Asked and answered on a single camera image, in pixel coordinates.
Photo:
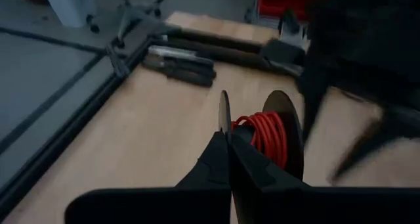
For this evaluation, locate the blue white office chair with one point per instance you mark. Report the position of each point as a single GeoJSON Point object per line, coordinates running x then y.
{"type": "Point", "coordinates": [131, 17]}

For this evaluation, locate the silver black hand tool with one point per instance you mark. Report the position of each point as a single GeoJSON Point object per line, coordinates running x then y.
{"type": "Point", "coordinates": [180, 54]}

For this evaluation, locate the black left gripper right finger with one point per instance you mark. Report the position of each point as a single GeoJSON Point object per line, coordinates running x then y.
{"type": "Point", "coordinates": [279, 204]}

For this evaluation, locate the red storage bin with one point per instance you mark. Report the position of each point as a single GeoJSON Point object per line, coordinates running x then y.
{"type": "Point", "coordinates": [288, 0]}

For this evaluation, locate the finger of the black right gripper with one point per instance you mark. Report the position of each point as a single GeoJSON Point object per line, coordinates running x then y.
{"type": "Point", "coordinates": [311, 102]}
{"type": "Point", "coordinates": [367, 145]}

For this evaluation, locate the silver mounting bracket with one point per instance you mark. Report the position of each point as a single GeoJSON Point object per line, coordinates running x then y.
{"type": "Point", "coordinates": [293, 36]}

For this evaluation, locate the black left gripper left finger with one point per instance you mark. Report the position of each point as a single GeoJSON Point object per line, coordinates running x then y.
{"type": "Point", "coordinates": [197, 204]}

